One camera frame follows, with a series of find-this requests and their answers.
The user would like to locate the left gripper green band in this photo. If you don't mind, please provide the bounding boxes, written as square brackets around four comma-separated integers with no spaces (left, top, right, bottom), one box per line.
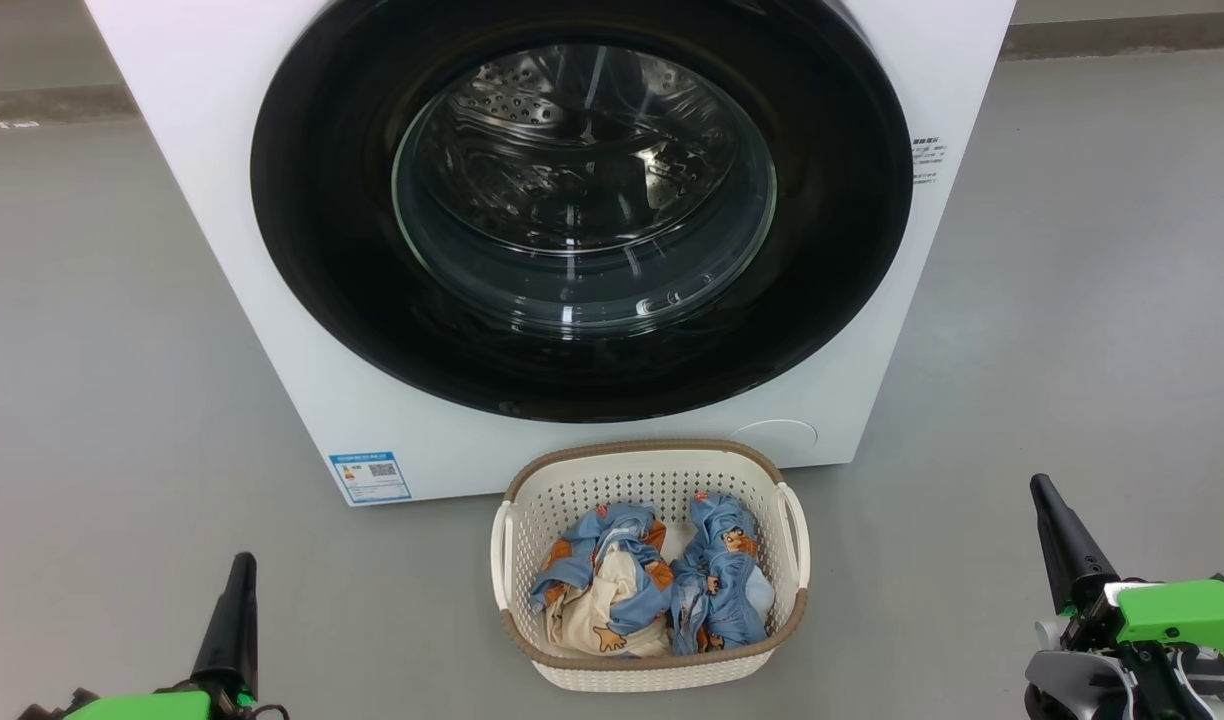
[17,552,288,720]

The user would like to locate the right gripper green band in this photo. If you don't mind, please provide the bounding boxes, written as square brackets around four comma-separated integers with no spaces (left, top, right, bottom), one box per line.
[1030,474,1224,661]

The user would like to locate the blue cartoon print pants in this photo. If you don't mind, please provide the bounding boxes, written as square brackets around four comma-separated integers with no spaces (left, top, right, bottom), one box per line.
[669,491,776,656]

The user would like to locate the blue and cream cartoon shirt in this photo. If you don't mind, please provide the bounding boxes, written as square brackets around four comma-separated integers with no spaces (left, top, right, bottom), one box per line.
[529,503,676,658]

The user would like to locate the black round glass washer door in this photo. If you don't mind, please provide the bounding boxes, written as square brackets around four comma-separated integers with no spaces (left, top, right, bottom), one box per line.
[250,0,915,424]

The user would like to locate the white front-load washing machine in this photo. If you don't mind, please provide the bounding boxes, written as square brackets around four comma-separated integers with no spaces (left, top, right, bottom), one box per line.
[84,0,1018,507]

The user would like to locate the steel washing machine drum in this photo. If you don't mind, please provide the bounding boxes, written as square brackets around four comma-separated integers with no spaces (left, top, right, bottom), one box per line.
[397,45,773,331]

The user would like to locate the blue energy label sticker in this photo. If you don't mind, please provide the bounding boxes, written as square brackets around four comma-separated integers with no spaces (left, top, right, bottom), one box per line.
[329,452,413,505]

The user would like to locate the round white filter cover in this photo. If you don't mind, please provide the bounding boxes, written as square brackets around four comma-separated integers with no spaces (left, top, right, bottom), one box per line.
[729,419,819,469]

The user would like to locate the small printed text label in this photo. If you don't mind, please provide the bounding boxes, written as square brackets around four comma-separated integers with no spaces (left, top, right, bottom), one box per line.
[910,137,948,186]

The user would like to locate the cream perforated laundry basket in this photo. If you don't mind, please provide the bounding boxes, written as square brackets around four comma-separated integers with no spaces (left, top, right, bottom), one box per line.
[490,439,811,693]

